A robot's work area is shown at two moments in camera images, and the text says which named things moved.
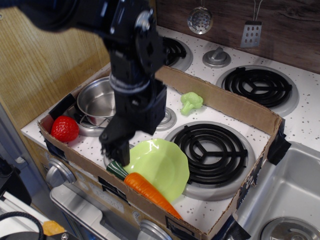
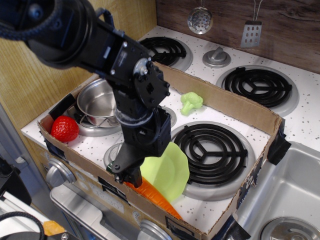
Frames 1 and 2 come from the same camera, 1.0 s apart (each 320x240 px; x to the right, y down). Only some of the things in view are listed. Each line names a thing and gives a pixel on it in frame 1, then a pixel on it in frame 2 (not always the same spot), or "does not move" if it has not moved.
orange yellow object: (51, 227) does not move
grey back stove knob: (217, 58) does not move
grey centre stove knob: (169, 121) does not move
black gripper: (144, 111) -> (152, 140)
